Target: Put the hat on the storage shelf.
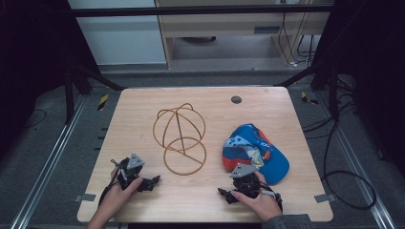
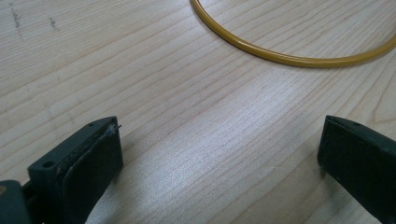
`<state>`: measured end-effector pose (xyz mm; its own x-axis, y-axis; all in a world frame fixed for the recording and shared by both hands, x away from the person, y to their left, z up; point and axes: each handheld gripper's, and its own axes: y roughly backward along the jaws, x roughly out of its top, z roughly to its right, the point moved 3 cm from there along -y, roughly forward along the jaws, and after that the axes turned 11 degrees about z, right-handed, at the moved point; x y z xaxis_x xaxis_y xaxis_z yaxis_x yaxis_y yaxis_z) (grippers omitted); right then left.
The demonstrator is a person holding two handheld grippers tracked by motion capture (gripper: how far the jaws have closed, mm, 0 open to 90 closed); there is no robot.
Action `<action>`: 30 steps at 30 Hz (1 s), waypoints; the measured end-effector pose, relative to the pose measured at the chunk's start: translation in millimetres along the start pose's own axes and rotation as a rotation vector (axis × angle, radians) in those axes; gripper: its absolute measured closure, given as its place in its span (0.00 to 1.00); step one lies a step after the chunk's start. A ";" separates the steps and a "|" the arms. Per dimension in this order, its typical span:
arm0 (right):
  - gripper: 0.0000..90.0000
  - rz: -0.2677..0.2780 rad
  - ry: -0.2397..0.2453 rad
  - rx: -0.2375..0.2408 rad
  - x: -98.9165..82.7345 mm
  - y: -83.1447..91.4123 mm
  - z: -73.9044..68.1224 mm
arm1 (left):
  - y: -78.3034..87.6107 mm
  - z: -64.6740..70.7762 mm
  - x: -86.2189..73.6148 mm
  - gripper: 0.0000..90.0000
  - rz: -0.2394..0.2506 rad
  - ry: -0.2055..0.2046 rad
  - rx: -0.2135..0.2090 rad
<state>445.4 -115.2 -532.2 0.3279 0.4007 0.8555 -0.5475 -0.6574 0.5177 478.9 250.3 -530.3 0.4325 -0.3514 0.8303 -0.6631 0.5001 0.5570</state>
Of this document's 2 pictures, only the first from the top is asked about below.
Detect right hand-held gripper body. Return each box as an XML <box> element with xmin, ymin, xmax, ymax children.
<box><xmin>229</xmin><ymin>163</ymin><xmax>266</xmax><ymax>200</ymax></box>

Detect black metal stand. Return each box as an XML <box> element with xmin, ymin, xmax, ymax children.
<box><xmin>62</xmin><ymin>60</ymin><xmax>127</xmax><ymax>126</ymax></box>
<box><xmin>274</xmin><ymin>58</ymin><xmax>341</xmax><ymax>122</ymax></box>

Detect yellow black hazard tape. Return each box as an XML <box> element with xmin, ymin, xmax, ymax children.
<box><xmin>96</xmin><ymin>93</ymin><xmax>110</xmax><ymax>112</ymax></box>
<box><xmin>300</xmin><ymin>91</ymin><xmax>320</xmax><ymax>106</ymax></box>

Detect gold wire hat stand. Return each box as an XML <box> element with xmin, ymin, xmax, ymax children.
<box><xmin>152</xmin><ymin>102</ymin><xmax>208</xmax><ymax>177</ymax></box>

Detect hand-held gripper cable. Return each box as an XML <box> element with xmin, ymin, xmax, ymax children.
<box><xmin>259</xmin><ymin>181</ymin><xmax>285</xmax><ymax>214</ymax></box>
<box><xmin>97</xmin><ymin>157</ymin><xmax>123</xmax><ymax>207</ymax></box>

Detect person's left hand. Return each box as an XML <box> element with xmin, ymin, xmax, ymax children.
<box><xmin>96</xmin><ymin>168</ymin><xmax>144</xmax><ymax>219</ymax></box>

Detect black looped floor cable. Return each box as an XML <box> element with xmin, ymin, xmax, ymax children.
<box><xmin>320</xmin><ymin>118</ymin><xmax>378</xmax><ymax>212</ymax></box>

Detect right hand-held gripper cable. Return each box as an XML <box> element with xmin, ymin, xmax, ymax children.
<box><xmin>259</xmin><ymin>181</ymin><xmax>285</xmax><ymax>214</ymax></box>

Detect blue and orange cap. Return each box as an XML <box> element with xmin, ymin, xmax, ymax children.
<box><xmin>222</xmin><ymin>123</ymin><xmax>291</xmax><ymax>186</ymax></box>

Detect white cabinet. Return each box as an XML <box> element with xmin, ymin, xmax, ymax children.
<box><xmin>67</xmin><ymin>0</ymin><xmax>168</xmax><ymax>67</ymax></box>

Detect thin black floor cable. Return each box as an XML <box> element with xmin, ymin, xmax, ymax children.
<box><xmin>22</xmin><ymin>108</ymin><xmax>48</xmax><ymax>130</ymax></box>

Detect black curtain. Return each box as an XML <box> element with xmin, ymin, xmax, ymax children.
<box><xmin>0</xmin><ymin>0</ymin><xmax>101</xmax><ymax>161</ymax></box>
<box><xmin>313</xmin><ymin>0</ymin><xmax>405</xmax><ymax>179</ymax></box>

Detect person's right hand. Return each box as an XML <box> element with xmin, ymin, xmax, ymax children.
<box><xmin>230</xmin><ymin>171</ymin><xmax>284</xmax><ymax>223</ymax></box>

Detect black horizontal frame bar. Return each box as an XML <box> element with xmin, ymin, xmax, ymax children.
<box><xmin>67</xmin><ymin>4</ymin><xmax>336</xmax><ymax>18</ymax></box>

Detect grey metal table bracket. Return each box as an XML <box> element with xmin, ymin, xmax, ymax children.
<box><xmin>313</xmin><ymin>193</ymin><xmax>337</xmax><ymax>204</ymax></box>
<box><xmin>74</xmin><ymin>193</ymin><xmax>97</xmax><ymax>203</ymax></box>

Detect light wooden desk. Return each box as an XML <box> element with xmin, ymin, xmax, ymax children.
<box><xmin>154</xmin><ymin>0</ymin><xmax>336</xmax><ymax>70</ymax></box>

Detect left hand-held gripper cable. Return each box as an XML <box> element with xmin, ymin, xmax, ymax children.
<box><xmin>97</xmin><ymin>157</ymin><xmax>123</xmax><ymax>207</ymax></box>

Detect aluminium floor rail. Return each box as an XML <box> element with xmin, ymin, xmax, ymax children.
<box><xmin>9</xmin><ymin>94</ymin><xmax>88</xmax><ymax>229</ymax></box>
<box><xmin>317</xmin><ymin>91</ymin><xmax>397</xmax><ymax>229</ymax></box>

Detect black floor cable bundle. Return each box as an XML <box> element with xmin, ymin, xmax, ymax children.
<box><xmin>301</xmin><ymin>75</ymin><xmax>359</xmax><ymax>141</ymax></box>

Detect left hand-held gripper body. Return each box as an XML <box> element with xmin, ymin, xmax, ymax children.
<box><xmin>110</xmin><ymin>153</ymin><xmax>148</xmax><ymax>192</ymax></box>

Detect hanging desk cables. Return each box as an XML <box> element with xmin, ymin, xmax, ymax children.
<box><xmin>277</xmin><ymin>11</ymin><xmax>317</xmax><ymax>69</ymax></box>

